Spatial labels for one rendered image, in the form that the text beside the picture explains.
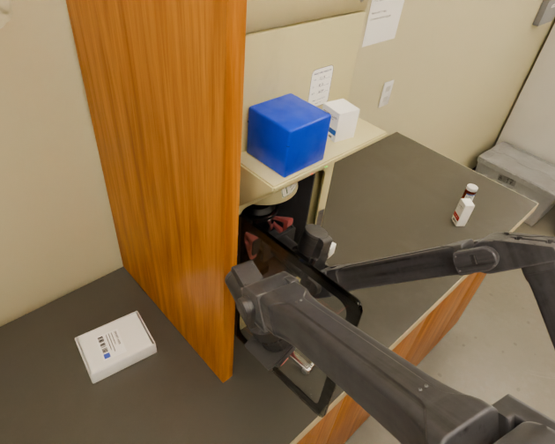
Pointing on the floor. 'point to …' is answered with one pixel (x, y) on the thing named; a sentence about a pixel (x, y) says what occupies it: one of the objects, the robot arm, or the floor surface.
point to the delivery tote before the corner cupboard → (526, 176)
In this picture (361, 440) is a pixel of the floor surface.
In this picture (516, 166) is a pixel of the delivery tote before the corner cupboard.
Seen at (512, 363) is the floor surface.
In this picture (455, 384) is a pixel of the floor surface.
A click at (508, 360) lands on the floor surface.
